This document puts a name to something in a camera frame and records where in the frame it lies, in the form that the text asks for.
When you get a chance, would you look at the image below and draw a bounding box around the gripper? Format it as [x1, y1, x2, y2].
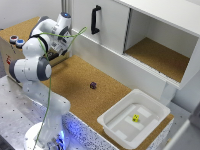
[49, 32, 72, 57]

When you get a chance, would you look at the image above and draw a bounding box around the wooden drawer box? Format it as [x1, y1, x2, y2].
[0, 16, 72, 84]

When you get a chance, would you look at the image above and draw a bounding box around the blue button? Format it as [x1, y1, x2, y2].
[15, 38, 26, 49]

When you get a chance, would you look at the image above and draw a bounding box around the red button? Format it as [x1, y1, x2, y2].
[9, 34, 19, 44]

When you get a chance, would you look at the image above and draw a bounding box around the purple block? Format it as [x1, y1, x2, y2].
[89, 81, 97, 90]

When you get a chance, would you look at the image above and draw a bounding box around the white sliding door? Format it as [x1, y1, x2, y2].
[71, 0, 131, 55]

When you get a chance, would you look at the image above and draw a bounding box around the white cabinet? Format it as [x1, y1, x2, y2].
[67, 0, 200, 108]

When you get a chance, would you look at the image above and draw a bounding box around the white plastic box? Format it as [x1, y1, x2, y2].
[96, 88, 172, 150]

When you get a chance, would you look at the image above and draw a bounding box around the yellow block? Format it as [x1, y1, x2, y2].
[132, 114, 140, 123]

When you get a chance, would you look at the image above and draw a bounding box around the black door handle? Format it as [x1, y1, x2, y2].
[90, 4, 102, 36]

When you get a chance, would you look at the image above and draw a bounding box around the green cable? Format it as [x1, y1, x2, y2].
[32, 26, 88, 150]

